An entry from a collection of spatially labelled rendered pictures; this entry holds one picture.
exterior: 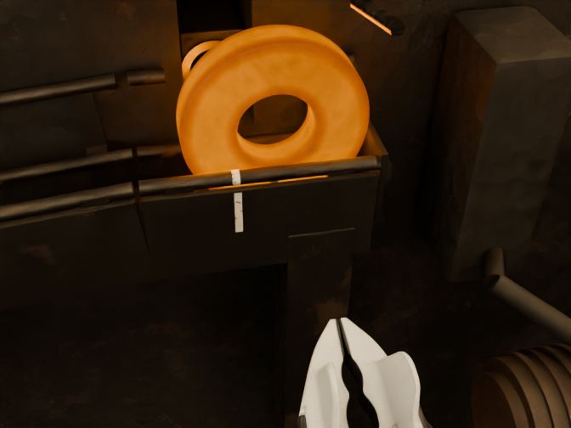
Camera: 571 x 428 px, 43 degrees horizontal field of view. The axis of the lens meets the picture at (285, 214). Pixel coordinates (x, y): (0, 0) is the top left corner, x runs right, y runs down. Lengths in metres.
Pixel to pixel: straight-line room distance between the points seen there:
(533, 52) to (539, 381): 0.29
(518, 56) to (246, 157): 0.22
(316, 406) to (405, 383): 0.05
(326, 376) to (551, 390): 0.38
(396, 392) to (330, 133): 0.28
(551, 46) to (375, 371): 0.32
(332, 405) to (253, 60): 0.29
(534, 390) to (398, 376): 0.34
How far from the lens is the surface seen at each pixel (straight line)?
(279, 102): 0.65
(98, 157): 0.63
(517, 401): 0.70
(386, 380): 0.38
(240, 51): 0.54
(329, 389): 0.34
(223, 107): 0.56
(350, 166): 0.59
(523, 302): 0.67
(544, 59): 0.59
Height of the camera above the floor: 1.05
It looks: 40 degrees down
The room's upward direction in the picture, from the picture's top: 1 degrees clockwise
